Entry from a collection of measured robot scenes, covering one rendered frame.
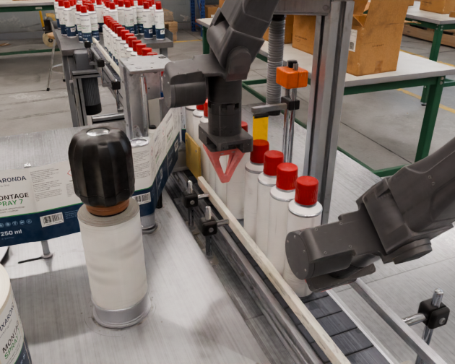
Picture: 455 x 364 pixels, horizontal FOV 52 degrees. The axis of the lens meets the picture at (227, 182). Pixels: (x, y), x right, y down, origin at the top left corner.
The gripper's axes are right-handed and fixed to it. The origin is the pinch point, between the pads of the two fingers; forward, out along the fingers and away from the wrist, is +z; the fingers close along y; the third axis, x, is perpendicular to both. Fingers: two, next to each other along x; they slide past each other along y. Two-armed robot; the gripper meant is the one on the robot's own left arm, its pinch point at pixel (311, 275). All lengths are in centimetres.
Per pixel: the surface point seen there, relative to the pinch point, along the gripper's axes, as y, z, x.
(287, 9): -6.4, -13.7, -41.0
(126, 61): 14, 22, -62
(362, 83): -116, 98, -98
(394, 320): -3.2, -11.1, 9.9
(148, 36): -30, 142, -176
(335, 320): -1.7, 1.3, 7.3
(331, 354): 4.3, -5.6, 11.5
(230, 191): 2.0, 16.0, -22.7
